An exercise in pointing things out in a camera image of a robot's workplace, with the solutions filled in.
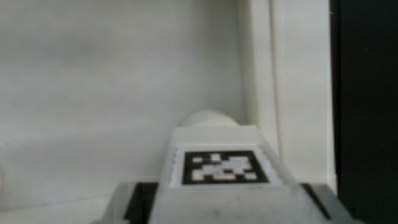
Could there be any white square table top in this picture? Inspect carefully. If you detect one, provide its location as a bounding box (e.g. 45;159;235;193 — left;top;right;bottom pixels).
0;0;276;224

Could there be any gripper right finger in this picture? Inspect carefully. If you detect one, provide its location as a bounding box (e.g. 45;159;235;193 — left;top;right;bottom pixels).
301;183;367;224

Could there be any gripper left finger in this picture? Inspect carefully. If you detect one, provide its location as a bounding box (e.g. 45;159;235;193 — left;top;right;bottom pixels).
93;182;159;224

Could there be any white table leg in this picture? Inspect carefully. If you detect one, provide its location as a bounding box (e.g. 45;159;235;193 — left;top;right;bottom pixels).
150;110;333;224

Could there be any white U-shaped fence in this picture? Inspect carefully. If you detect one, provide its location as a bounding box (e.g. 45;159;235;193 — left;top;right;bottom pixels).
272;0;336;188

